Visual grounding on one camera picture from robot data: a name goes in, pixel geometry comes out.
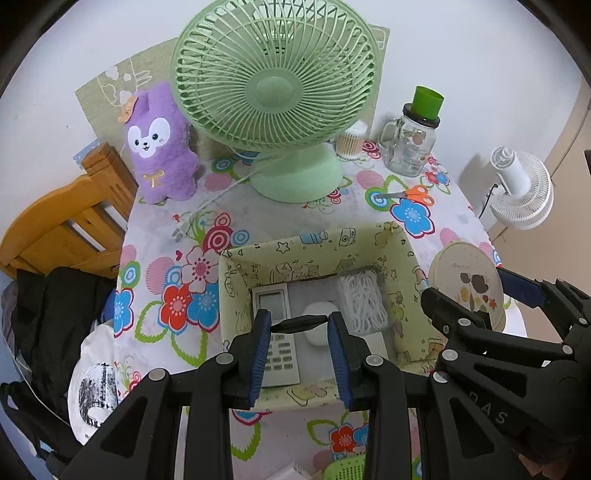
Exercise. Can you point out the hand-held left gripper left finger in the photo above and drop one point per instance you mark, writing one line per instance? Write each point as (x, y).
(261, 350)

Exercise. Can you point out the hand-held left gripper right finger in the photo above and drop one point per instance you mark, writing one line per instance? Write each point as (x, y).
(339, 355)

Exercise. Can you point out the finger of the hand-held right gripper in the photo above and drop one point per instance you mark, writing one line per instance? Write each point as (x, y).
(521, 286)
(461, 318)

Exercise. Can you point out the black hair clip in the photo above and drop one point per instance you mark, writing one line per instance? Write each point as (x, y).
(300, 323)

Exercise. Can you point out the white round device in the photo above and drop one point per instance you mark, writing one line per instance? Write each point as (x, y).
(318, 308)

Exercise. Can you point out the cartoon print storage box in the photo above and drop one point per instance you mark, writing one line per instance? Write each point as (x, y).
(323, 258)

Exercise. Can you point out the green perforated case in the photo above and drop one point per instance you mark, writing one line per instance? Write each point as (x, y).
(346, 470)

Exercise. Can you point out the person's right hand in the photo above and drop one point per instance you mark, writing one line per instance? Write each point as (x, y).
(533, 468)

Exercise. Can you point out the white remote control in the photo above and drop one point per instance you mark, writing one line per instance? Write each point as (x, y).
(272, 300)

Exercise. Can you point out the white floor fan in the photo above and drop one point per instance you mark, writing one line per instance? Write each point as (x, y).
(521, 194)

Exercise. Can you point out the beige wooden door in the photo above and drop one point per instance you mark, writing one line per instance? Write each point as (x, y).
(572, 184)

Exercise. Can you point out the white ribbed plastic item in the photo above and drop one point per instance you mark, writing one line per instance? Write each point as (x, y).
(291, 473)

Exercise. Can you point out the floral tablecloth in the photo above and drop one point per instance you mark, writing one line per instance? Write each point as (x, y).
(277, 221)

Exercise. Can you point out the white printed cloth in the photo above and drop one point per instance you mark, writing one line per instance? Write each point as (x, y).
(92, 360)

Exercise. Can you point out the glass mug jar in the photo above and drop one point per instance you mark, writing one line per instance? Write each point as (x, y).
(406, 147)

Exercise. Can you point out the green plastic cup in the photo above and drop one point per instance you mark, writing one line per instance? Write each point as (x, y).
(427, 104)

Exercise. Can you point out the cotton swab container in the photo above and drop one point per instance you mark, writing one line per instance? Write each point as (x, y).
(351, 143)

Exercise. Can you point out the black clothing pile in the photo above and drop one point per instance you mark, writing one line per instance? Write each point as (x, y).
(55, 314)

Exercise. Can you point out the purple plush bunny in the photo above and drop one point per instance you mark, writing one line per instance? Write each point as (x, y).
(159, 157)

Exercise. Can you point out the black backpack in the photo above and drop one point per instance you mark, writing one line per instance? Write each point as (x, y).
(27, 415)

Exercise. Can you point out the wooden chair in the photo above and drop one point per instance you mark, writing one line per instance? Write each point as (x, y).
(55, 221)

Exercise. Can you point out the green desk fan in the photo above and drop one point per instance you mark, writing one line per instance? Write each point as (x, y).
(272, 92)

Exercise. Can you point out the blue patterned paper strip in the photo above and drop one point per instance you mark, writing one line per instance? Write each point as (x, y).
(87, 150)

